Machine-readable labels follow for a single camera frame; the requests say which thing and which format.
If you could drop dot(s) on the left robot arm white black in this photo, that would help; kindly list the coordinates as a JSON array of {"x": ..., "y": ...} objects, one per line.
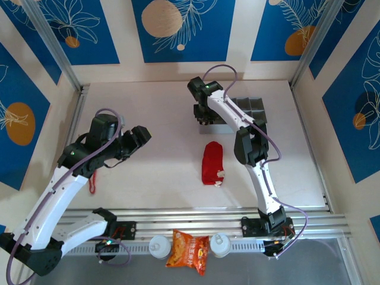
[{"x": 47, "y": 207}]

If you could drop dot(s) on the aluminium table side rail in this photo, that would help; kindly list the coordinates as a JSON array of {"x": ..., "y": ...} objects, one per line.
[
  {"x": 298, "y": 107},
  {"x": 78, "y": 110}
]

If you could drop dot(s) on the grey compartment organizer tray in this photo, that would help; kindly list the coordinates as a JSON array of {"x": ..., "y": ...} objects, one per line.
[{"x": 250, "y": 105}]

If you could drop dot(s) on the aluminium mounting rail frame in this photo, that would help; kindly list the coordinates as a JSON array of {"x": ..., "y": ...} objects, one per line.
[{"x": 190, "y": 221}]

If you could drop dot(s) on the orange snack bag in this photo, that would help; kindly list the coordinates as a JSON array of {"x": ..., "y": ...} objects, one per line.
[{"x": 187, "y": 252}]

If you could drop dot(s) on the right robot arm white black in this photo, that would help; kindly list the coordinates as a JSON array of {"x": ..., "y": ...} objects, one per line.
[{"x": 249, "y": 145}]

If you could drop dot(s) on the aluminium corner post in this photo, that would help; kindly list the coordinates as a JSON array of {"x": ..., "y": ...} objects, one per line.
[
  {"x": 317, "y": 38},
  {"x": 50, "y": 38}
]

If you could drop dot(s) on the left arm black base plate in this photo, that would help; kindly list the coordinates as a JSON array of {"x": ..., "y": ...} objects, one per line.
[{"x": 129, "y": 231}]

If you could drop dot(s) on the white plastic bottle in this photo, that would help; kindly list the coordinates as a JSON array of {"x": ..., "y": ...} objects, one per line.
[
  {"x": 220, "y": 245},
  {"x": 159, "y": 246}
]

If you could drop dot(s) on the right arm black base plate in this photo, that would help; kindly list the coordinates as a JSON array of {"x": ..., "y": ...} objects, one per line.
[{"x": 249, "y": 228}]

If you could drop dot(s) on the red sock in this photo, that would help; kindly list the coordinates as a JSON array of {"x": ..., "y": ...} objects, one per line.
[{"x": 211, "y": 166}]

